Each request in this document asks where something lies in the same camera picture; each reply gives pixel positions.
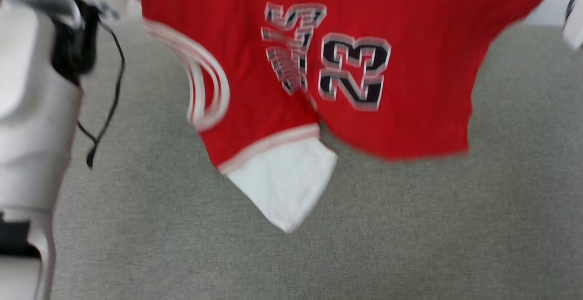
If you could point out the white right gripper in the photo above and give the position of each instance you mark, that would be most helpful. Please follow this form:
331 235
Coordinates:
575 27

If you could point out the red basketball jersey number 23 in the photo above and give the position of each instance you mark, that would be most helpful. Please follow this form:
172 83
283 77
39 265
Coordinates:
410 86

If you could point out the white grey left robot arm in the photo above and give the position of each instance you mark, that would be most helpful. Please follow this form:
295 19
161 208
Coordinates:
32 122

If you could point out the grey fabric sofa seat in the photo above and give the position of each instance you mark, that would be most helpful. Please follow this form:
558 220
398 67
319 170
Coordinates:
319 254

